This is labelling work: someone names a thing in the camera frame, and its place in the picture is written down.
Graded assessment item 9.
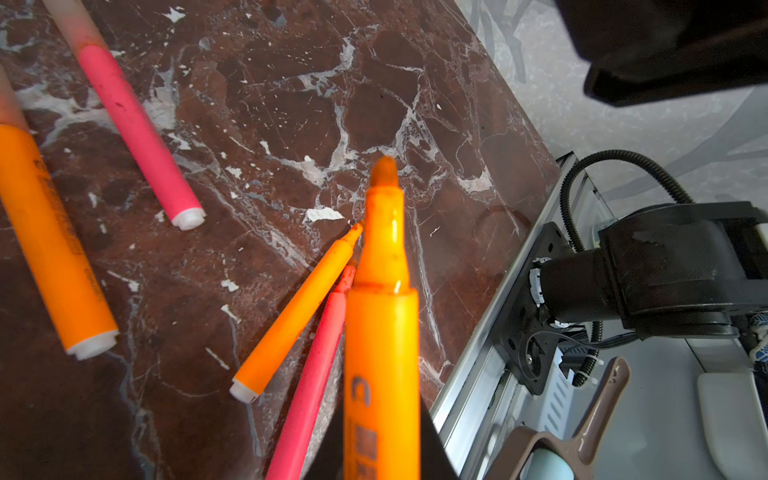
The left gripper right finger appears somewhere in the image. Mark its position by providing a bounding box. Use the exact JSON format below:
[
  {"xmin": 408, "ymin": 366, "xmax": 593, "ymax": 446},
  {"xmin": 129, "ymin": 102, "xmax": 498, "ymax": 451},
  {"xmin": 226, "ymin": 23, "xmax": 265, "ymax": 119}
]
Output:
[{"xmin": 420, "ymin": 399, "xmax": 459, "ymax": 480}]

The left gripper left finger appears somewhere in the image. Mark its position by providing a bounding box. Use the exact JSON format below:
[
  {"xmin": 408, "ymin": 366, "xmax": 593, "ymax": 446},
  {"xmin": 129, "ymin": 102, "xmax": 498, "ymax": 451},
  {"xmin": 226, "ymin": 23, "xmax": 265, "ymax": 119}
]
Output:
[{"xmin": 303, "ymin": 413, "xmax": 344, "ymax": 480}]

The orange marker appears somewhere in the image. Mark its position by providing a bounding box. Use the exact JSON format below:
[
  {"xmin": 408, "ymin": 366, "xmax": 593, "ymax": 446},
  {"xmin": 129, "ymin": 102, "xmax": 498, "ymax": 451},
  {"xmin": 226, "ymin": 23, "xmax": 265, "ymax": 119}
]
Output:
[
  {"xmin": 230, "ymin": 223, "xmax": 363, "ymax": 404},
  {"xmin": 343, "ymin": 157, "xmax": 421, "ymax": 479},
  {"xmin": 1, "ymin": 72, "xmax": 119, "ymax": 361}
]

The red pink marker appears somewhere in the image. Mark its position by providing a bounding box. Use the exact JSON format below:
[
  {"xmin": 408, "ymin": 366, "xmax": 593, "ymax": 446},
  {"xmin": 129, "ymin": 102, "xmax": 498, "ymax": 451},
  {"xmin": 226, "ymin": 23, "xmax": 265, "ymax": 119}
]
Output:
[{"xmin": 43, "ymin": 0, "xmax": 205, "ymax": 231}]

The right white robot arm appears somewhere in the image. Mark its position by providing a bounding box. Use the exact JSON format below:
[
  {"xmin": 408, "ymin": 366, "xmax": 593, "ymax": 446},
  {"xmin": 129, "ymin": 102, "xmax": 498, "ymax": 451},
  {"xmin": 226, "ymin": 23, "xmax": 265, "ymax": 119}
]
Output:
[{"xmin": 529, "ymin": 1, "xmax": 767, "ymax": 339}]

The right pink marker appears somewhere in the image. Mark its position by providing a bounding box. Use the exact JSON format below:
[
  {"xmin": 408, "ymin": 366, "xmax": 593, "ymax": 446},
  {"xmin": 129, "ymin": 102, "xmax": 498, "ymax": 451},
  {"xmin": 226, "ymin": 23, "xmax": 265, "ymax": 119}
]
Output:
[{"xmin": 266, "ymin": 262, "xmax": 356, "ymax": 480}]

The aluminium front rail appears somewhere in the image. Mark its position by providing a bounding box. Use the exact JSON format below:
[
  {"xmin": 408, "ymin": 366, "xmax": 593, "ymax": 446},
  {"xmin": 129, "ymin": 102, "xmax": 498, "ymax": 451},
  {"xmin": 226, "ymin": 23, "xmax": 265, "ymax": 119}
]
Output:
[{"xmin": 431, "ymin": 153, "xmax": 613, "ymax": 479}]

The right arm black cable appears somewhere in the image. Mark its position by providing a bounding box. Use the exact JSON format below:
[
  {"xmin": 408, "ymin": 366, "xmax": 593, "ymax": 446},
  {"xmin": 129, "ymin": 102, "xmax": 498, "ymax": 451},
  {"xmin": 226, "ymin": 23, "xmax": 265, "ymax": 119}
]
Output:
[{"xmin": 559, "ymin": 149, "xmax": 695, "ymax": 388}]

